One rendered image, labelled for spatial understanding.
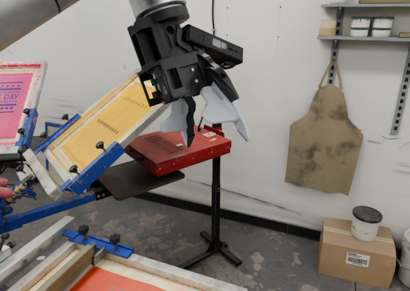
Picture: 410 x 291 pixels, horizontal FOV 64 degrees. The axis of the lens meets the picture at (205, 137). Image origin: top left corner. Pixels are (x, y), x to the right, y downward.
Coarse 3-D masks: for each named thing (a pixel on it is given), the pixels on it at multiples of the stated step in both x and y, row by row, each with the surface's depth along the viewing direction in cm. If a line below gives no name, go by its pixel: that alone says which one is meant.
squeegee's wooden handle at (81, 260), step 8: (88, 248) 127; (80, 256) 122; (88, 256) 126; (72, 264) 119; (80, 264) 122; (88, 264) 127; (56, 272) 115; (64, 272) 115; (72, 272) 119; (80, 272) 123; (48, 280) 112; (56, 280) 112; (64, 280) 116; (72, 280) 120; (40, 288) 108; (48, 288) 109; (56, 288) 113; (64, 288) 116
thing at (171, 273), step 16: (48, 256) 132; (64, 256) 136; (112, 256) 134; (32, 272) 124; (48, 272) 129; (160, 272) 126; (176, 272) 124; (192, 272) 124; (16, 288) 117; (208, 288) 119; (224, 288) 117; (240, 288) 117
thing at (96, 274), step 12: (84, 276) 127; (96, 276) 127; (108, 276) 127; (120, 276) 127; (72, 288) 122; (84, 288) 122; (96, 288) 122; (108, 288) 122; (132, 288) 122; (144, 288) 122; (156, 288) 122
